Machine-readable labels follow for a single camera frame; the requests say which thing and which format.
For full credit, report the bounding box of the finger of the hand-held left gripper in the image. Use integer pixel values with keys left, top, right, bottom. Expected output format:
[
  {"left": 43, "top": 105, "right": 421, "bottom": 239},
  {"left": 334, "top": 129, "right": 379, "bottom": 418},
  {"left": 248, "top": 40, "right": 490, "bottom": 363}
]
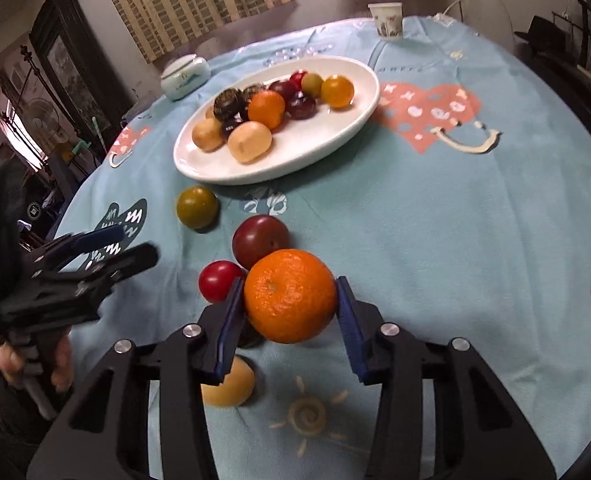
[
  {"left": 24, "top": 224, "right": 126, "bottom": 273},
  {"left": 31, "top": 242, "right": 160, "bottom": 307}
]

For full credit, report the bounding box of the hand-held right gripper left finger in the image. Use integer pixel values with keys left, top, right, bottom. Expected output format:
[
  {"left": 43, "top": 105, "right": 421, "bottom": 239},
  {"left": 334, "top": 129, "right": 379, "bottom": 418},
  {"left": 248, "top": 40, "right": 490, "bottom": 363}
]
[{"left": 28, "top": 276, "right": 248, "bottom": 480}]

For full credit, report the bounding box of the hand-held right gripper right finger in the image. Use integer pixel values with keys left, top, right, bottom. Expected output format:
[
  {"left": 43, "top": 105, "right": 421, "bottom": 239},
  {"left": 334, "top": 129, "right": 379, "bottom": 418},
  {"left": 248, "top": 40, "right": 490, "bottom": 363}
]
[{"left": 335, "top": 276, "right": 559, "bottom": 480}]

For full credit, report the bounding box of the orange mandarin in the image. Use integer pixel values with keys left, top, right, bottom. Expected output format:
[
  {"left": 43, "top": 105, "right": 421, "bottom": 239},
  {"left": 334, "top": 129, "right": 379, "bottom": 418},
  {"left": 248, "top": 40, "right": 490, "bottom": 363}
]
[
  {"left": 248, "top": 90, "right": 286, "bottom": 131},
  {"left": 244, "top": 248, "right": 338, "bottom": 344}
]

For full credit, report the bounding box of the large tan round fruit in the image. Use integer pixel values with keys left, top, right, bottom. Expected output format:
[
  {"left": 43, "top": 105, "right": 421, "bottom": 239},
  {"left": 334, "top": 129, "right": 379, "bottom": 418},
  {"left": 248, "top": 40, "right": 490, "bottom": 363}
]
[{"left": 227, "top": 121, "right": 272, "bottom": 164}]

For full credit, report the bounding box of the dark purple passion fruit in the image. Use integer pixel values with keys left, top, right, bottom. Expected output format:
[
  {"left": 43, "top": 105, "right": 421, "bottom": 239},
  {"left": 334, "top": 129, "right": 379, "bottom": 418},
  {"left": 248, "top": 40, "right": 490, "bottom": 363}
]
[{"left": 213, "top": 88, "right": 247, "bottom": 122}]

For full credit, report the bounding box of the white oval plate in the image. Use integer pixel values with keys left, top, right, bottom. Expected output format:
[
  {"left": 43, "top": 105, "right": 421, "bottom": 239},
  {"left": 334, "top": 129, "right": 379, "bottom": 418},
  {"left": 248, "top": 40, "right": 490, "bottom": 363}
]
[{"left": 173, "top": 55, "right": 380, "bottom": 186}]

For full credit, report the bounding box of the small dark plum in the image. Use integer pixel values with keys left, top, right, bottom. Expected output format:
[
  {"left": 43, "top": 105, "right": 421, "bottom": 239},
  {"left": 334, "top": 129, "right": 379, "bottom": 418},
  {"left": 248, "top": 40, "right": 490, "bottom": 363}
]
[{"left": 268, "top": 79, "right": 299, "bottom": 103}]

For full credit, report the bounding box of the dark purple plum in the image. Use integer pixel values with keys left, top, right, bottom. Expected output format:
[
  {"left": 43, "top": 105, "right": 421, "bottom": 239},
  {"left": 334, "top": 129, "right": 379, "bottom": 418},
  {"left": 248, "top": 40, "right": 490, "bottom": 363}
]
[{"left": 286, "top": 91, "right": 319, "bottom": 121}]

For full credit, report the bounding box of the orange yellow round fruit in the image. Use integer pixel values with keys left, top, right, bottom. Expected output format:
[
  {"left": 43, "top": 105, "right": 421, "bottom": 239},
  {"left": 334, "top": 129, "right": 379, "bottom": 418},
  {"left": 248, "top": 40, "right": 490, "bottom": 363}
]
[{"left": 321, "top": 75, "right": 355, "bottom": 109}]

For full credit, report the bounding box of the small pale yellow fruit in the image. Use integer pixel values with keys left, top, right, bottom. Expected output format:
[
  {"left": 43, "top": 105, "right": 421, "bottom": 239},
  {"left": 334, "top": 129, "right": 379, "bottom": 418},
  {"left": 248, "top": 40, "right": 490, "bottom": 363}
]
[{"left": 301, "top": 73, "right": 325, "bottom": 98}]

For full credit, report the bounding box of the person's left forearm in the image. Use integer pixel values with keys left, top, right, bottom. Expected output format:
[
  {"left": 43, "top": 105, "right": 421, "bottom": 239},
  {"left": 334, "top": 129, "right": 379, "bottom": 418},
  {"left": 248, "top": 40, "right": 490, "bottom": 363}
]
[{"left": 0, "top": 380, "right": 56, "bottom": 466}]

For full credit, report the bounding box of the person's left hand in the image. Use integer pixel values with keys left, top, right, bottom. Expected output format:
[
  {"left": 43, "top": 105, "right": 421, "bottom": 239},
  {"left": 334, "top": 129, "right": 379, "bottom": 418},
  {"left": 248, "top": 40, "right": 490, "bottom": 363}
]
[{"left": 0, "top": 332, "right": 75, "bottom": 396}]

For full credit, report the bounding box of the small red tomato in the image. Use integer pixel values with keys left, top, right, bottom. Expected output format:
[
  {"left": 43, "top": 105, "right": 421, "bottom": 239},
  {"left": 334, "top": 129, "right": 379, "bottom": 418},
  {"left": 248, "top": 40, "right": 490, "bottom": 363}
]
[{"left": 198, "top": 260, "right": 246, "bottom": 304}]

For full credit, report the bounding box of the tan pear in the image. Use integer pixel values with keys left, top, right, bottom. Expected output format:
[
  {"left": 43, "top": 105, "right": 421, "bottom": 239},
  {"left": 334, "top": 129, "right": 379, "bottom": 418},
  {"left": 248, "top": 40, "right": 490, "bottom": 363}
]
[{"left": 200, "top": 355, "right": 256, "bottom": 407}]

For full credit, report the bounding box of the yellow green round fruit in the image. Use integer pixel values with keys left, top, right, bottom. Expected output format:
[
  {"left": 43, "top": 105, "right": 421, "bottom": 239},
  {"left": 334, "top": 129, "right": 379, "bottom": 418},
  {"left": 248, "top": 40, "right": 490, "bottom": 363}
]
[{"left": 176, "top": 186, "right": 219, "bottom": 231}]

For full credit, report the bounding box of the dark red plum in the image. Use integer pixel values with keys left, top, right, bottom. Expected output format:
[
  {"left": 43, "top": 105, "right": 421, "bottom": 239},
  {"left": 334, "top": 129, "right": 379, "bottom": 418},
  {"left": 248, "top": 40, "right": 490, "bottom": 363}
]
[{"left": 232, "top": 215, "right": 291, "bottom": 271}]

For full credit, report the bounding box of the blue printed tablecloth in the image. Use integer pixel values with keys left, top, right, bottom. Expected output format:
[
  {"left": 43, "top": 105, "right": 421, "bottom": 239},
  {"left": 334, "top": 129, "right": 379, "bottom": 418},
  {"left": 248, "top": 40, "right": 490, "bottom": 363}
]
[{"left": 55, "top": 15, "right": 591, "bottom": 480}]

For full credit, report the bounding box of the white standing fan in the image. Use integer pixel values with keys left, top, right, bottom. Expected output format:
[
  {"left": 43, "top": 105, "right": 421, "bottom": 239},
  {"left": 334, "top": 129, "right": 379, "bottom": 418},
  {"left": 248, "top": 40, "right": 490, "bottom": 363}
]
[{"left": 25, "top": 97, "right": 58, "bottom": 136}]

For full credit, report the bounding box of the small tan round fruit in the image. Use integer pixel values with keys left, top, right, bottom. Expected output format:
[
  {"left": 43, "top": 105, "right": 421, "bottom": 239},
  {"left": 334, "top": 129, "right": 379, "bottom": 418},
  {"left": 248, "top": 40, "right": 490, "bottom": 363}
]
[{"left": 192, "top": 117, "right": 226, "bottom": 153}]

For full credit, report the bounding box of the white ceramic lidded jar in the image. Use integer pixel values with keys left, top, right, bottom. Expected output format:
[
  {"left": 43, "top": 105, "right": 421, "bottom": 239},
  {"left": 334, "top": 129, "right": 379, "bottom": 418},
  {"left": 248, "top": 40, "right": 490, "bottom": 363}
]
[{"left": 160, "top": 53, "right": 210, "bottom": 101}]

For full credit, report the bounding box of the wide striped brown curtain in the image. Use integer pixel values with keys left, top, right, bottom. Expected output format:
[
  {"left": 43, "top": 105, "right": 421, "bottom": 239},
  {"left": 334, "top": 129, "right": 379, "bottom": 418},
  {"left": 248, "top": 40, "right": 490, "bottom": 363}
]
[{"left": 94, "top": 0, "right": 293, "bottom": 64}]

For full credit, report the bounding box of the white paper cup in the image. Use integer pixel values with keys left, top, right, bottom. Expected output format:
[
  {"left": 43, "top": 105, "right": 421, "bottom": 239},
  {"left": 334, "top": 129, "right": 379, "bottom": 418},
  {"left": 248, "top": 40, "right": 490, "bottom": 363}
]
[{"left": 368, "top": 2, "right": 403, "bottom": 41}]

